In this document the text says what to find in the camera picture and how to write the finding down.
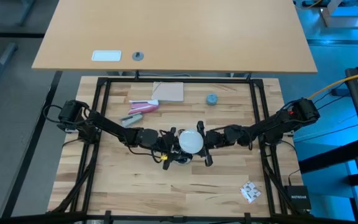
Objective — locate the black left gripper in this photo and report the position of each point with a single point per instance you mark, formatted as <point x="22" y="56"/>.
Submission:
<point x="168" y="143"/>

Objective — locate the white light bulb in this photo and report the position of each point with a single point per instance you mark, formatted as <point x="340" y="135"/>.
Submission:
<point x="191" y="141"/>

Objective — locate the pink and white case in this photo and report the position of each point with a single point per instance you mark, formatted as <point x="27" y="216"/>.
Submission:
<point x="143" y="107"/>

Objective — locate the light wood desk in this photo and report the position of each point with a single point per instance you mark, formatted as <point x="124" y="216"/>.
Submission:
<point x="179" y="34"/>

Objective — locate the chrome lamp base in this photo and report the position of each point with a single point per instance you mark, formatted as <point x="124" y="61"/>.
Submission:
<point x="182" y="158"/>

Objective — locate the black side table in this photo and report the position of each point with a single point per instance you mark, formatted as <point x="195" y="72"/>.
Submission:
<point x="357" y="93"/>

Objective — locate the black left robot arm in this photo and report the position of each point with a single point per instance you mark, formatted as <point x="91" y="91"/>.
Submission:
<point x="110" y="126"/>

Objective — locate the white patterned card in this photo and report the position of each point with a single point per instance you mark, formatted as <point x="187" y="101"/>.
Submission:
<point x="250" y="191"/>

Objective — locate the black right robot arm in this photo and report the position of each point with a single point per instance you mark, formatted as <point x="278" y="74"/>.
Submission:
<point x="275" y="123"/>

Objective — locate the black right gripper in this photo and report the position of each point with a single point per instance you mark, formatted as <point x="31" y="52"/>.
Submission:
<point x="210" y="140"/>

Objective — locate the black Netgear network switch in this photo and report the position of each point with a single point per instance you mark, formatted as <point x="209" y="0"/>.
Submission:
<point x="297" y="197"/>

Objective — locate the white rectangular desk plate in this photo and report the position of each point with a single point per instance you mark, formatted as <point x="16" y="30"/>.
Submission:
<point x="106" y="56"/>

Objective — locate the black metal table frame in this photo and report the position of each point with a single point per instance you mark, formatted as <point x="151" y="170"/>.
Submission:
<point x="179" y="80"/>

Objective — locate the small blue round cap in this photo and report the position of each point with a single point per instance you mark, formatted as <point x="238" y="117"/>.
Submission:
<point x="212" y="99"/>

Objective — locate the black floor beam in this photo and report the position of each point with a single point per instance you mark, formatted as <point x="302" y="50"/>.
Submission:
<point x="26" y="155"/>

